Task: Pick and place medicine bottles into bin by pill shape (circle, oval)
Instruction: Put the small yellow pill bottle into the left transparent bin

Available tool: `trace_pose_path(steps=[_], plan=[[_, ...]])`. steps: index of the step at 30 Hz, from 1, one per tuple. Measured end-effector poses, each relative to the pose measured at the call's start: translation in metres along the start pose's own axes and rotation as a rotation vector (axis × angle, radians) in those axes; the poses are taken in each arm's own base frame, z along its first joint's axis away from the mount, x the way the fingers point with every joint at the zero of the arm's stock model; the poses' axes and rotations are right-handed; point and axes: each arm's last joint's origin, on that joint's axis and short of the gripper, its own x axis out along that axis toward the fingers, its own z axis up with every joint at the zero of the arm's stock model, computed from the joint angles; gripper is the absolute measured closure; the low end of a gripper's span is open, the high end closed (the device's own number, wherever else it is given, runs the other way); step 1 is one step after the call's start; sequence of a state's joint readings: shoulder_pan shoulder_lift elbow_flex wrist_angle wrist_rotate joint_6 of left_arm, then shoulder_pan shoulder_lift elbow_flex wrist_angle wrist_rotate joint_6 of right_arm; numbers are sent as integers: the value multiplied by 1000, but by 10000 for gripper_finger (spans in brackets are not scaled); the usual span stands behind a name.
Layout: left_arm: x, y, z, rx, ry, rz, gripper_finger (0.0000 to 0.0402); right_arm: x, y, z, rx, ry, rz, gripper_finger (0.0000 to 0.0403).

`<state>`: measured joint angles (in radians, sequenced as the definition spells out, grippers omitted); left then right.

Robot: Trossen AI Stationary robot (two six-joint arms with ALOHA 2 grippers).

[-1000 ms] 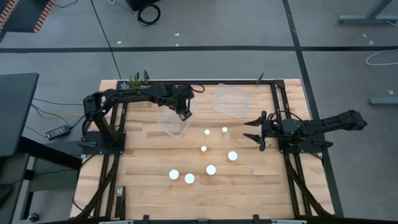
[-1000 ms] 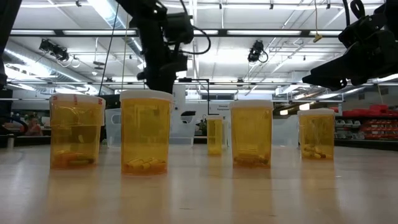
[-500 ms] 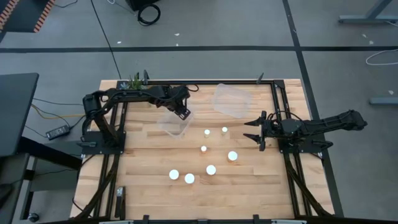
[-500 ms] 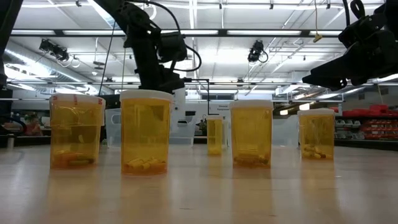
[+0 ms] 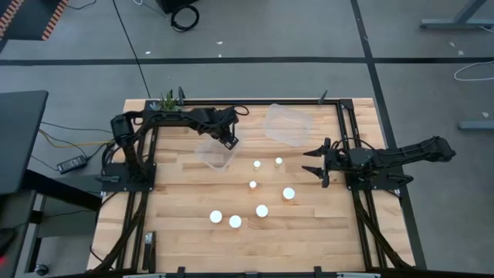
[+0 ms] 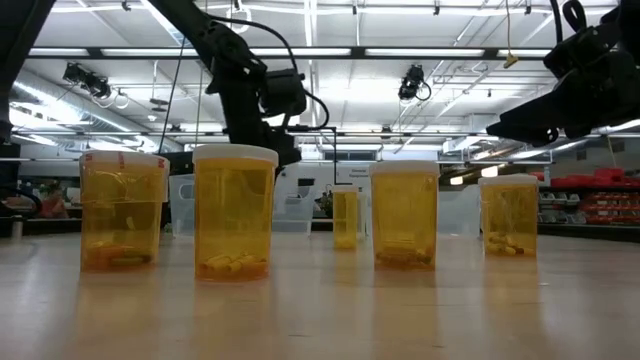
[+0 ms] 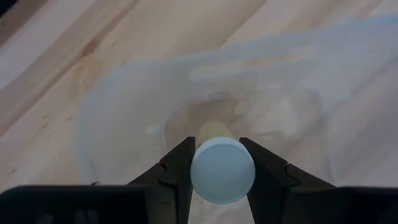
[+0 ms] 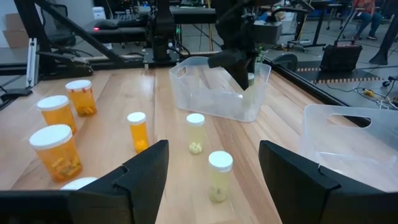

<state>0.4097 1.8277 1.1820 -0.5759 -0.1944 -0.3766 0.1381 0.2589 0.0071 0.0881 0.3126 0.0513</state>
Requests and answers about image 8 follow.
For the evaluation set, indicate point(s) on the cardboard box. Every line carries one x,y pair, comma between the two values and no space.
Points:
14,34

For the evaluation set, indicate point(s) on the small pale green pill bottle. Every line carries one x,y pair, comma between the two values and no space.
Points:
251,77

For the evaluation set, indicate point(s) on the black rig frame strut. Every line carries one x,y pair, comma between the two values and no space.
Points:
77,29

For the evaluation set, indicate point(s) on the yellow floor connector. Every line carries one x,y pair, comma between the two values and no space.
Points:
369,92

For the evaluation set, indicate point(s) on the aluminium extrusion post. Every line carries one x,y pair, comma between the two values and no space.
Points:
32,62

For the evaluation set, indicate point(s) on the amber pill bottle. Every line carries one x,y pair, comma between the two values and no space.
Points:
82,102

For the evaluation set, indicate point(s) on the black caster wheel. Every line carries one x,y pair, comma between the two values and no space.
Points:
386,83

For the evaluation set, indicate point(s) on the black stand leg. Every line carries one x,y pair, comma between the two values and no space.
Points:
384,49

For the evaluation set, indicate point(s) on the small orange pill bottle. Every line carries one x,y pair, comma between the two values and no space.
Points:
138,133

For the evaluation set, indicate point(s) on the black office chair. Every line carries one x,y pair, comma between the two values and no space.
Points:
59,31

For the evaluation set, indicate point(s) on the large orange pill bottle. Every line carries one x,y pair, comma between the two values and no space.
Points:
57,155
59,116

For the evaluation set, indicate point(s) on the person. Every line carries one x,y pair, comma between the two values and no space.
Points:
368,18

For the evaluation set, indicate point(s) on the white box device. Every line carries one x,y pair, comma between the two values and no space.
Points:
99,13

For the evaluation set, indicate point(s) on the black desk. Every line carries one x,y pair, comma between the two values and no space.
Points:
124,31

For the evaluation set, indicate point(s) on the black standing desk frame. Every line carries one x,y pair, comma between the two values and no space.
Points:
317,31

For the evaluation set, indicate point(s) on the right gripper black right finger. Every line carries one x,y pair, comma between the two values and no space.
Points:
298,186

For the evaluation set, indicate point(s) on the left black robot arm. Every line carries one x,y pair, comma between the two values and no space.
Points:
233,21

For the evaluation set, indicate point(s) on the clear plastic bin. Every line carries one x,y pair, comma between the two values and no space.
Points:
214,102
342,146

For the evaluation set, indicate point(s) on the medium orange pill bottle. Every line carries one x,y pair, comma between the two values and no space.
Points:
77,184

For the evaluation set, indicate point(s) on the grey round chair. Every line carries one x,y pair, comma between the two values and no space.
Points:
286,62

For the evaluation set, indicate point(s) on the grey storage box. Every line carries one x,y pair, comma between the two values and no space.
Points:
267,32

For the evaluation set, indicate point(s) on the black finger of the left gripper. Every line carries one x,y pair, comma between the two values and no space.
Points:
242,76

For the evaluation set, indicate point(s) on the black equipment case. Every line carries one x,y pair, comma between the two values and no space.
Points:
340,57

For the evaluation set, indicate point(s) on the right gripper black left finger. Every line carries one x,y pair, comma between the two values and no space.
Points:
136,183

